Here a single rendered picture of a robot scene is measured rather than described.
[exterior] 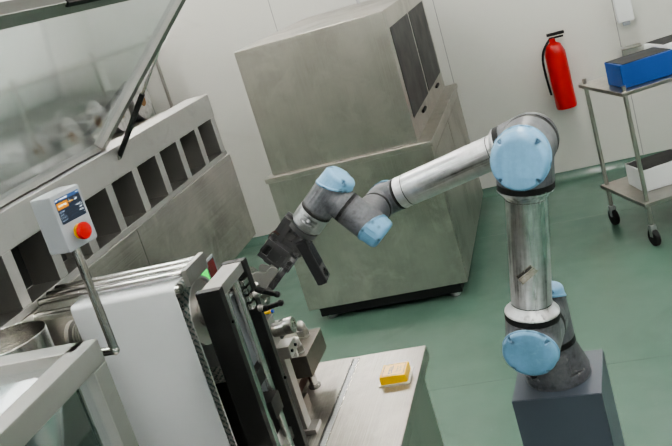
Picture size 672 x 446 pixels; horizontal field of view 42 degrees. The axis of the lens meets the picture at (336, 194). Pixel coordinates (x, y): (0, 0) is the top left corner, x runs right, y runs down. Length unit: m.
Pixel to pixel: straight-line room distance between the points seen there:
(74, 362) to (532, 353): 1.09
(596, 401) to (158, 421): 0.95
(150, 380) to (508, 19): 4.89
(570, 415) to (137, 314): 0.98
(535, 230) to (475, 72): 4.67
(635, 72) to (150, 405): 3.59
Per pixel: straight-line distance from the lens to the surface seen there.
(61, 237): 1.50
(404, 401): 2.17
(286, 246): 1.97
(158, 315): 1.77
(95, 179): 2.21
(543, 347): 1.86
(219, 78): 6.82
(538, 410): 2.06
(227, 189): 2.89
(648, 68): 4.93
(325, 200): 1.89
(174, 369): 1.82
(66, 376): 1.02
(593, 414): 2.06
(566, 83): 6.25
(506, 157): 1.71
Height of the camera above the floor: 1.93
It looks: 14 degrees down
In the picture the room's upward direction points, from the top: 17 degrees counter-clockwise
